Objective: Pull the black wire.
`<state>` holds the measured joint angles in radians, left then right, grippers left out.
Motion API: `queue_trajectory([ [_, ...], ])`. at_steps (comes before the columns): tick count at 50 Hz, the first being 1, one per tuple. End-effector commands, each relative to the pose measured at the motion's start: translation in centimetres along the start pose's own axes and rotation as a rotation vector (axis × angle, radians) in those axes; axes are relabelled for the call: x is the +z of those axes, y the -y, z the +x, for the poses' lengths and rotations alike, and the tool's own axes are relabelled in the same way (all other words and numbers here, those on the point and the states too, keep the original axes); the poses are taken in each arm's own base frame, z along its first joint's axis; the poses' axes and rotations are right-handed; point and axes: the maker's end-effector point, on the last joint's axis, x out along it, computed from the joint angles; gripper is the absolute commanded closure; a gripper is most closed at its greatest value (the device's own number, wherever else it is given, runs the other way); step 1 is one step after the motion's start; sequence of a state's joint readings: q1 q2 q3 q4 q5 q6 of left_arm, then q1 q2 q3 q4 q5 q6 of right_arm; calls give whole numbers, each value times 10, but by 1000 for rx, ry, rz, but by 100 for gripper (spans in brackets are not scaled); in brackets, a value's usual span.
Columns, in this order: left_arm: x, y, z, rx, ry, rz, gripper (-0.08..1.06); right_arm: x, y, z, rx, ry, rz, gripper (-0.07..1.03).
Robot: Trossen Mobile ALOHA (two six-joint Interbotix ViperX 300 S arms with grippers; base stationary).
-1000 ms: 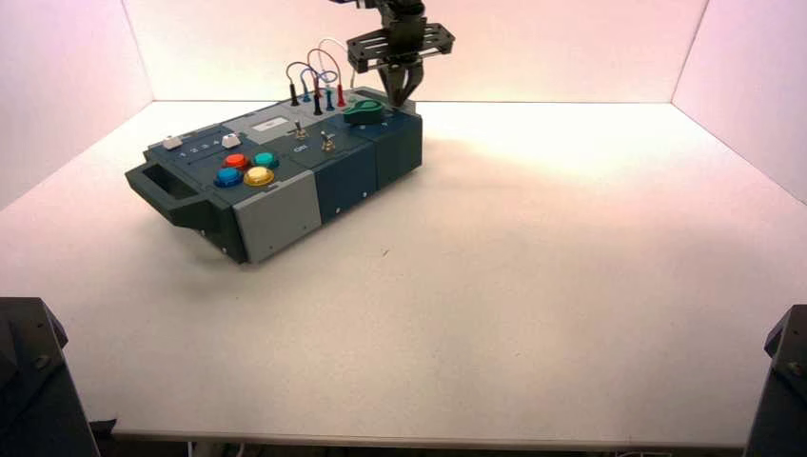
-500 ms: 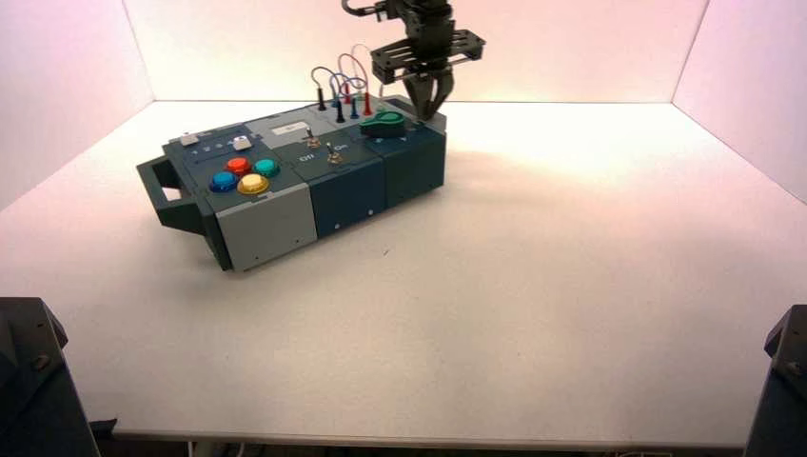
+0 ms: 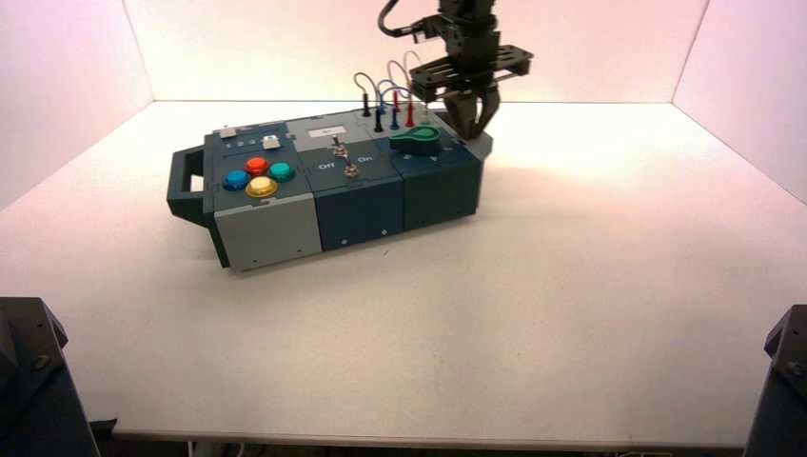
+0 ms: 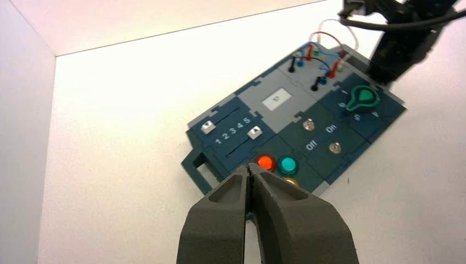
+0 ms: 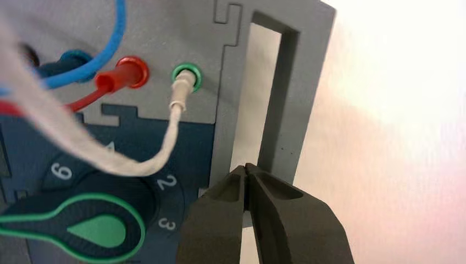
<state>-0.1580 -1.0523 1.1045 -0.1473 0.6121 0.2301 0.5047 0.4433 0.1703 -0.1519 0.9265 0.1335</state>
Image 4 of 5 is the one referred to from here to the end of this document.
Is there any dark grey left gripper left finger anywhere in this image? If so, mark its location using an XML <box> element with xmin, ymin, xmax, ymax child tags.
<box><xmin>176</xmin><ymin>164</ymin><xmax>251</xmax><ymax>264</ymax></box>

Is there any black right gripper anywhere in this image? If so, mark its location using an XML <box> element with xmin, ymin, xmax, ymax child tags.
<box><xmin>339</xmin><ymin>0</ymin><xmax>460</xmax><ymax>87</ymax></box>

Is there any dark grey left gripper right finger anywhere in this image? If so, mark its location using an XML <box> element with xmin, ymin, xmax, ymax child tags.
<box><xmin>250</xmin><ymin>163</ymin><xmax>360</xmax><ymax>264</ymax></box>

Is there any black wire with plugs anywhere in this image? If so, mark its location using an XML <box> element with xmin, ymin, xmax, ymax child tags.
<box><xmin>288</xmin><ymin>54</ymin><xmax>334</xmax><ymax>92</ymax></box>

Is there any green rotary knob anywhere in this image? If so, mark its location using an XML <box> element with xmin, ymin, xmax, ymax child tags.
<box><xmin>345</xmin><ymin>85</ymin><xmax>381</xmax><ymax>114</ymax></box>

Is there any teal push button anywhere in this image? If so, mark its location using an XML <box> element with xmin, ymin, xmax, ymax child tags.
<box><xmin>277</xmin><ymin>156</ymin><xmax>299</xmax><ymax>175</ymax></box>

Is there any red push button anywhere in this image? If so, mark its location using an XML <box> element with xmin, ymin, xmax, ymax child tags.
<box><xmin>256</xmin><ymin>154</ymin><xmax>276</xmax><ymax>172</ymax></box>

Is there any blue grey control box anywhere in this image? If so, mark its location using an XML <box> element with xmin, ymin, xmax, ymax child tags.
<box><xmin>181</xmin><ymin>43</ymin><xmax>408</xmax><ymax>223</ymax></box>

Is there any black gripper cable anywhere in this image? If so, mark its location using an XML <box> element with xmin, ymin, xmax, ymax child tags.
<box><xmin>339</xmin><ymin>10</ymin><xmax>466</xmax><ymax>31</ymax></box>

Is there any white wire with plugs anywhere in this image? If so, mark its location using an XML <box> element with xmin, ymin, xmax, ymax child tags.
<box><xmin>315</xmin><ymin>19</ymin><xmax>360</xmax><ymax>72</ymax></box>

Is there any blue wire with plugs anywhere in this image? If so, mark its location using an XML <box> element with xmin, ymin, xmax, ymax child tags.
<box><xmin>296</xmin><ymin>43</ymin><xmax>341</xmax><ymax>86</ymax></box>

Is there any red wire with plugs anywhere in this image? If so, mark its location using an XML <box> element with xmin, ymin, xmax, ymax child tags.
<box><xmin>305</xmin><ymin>31</ymin><xmax>346</xmax><ymax>79</ymax></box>

